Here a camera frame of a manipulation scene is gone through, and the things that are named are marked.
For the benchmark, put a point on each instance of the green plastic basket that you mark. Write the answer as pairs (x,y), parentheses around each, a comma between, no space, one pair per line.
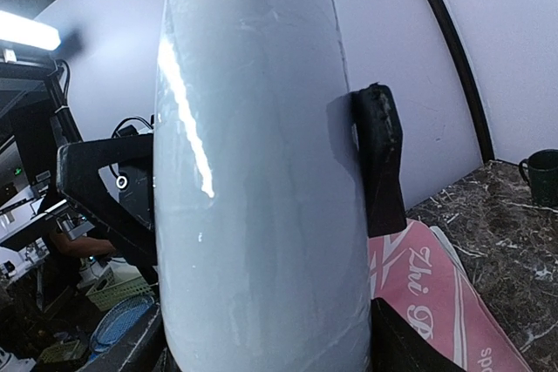
(108,290)

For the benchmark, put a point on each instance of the white shuttlecock tube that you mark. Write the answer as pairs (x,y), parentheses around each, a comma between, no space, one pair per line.
(259,207)

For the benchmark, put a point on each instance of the left black frame post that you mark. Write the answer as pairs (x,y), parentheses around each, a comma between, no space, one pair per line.
(466,77)

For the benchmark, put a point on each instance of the pink racket bag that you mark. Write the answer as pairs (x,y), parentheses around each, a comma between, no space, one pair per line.
(419,274)

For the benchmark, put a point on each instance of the dark green mug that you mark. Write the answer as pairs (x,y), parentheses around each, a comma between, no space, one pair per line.
(539,171)

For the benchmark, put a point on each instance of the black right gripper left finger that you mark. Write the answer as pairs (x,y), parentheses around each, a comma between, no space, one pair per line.
(78,180)

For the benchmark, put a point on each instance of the blue racket bag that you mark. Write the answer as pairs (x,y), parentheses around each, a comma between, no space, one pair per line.
(118,320)

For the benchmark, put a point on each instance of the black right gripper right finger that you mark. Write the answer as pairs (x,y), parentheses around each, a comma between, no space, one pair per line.
(379,144)

